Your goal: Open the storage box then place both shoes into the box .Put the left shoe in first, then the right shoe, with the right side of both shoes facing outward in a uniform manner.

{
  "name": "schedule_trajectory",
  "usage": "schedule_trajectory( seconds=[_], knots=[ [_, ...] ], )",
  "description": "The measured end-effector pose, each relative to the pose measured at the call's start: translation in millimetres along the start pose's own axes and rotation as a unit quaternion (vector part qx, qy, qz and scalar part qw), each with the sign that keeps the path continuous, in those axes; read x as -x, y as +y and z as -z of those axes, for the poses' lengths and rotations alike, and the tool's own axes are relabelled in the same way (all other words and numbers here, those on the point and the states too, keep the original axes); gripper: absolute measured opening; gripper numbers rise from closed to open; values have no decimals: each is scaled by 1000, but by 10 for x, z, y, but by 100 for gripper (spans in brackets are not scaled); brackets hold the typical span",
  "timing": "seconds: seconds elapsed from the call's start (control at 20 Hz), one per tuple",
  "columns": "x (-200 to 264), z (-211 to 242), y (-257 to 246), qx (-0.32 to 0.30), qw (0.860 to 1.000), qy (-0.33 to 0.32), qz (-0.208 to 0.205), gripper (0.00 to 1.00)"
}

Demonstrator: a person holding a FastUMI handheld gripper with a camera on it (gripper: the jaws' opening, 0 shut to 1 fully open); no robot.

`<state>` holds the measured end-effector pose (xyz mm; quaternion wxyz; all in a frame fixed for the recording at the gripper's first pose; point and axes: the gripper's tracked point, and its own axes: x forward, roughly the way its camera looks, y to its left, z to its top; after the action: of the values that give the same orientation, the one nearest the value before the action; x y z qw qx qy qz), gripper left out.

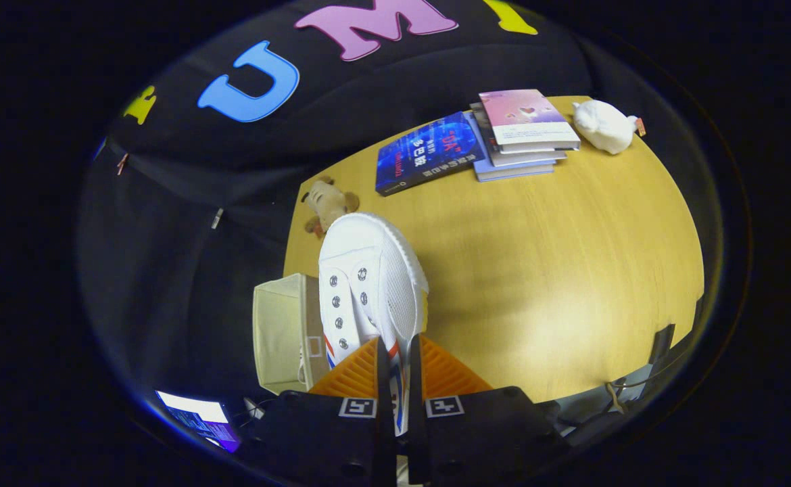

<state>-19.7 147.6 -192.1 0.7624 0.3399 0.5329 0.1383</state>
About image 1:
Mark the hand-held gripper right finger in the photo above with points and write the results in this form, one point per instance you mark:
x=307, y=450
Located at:
x=483, y=439

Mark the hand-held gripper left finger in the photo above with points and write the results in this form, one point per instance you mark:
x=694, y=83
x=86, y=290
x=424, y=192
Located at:
x=321, y=439

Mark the beige fabric storage box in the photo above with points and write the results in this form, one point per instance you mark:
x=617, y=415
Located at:
x=280, y=331

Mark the white canvas shoe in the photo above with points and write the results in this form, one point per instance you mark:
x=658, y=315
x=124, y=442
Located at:
x=375, y=270

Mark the lit computer screen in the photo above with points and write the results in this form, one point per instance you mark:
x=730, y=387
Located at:
x=199, y=416

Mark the brown plush toy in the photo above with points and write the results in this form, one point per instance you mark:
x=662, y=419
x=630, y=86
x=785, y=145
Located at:
x=328, y=203

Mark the white clip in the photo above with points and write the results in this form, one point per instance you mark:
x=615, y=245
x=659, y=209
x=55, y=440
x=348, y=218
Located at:
x=217, y=218

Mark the light blue book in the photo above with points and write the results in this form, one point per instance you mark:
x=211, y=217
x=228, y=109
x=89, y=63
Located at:
x=514, y=172

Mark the blue cover book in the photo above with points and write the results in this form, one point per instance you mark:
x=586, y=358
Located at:
x=429, y=154

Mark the grey book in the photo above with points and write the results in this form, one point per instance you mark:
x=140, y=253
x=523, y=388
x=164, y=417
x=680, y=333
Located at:
x=490, y=138

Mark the white plush toy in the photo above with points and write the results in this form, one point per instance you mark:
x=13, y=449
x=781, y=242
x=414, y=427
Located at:
x=605, y=126

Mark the red clip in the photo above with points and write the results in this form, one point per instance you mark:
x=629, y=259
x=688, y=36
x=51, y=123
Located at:
x=122, y=163

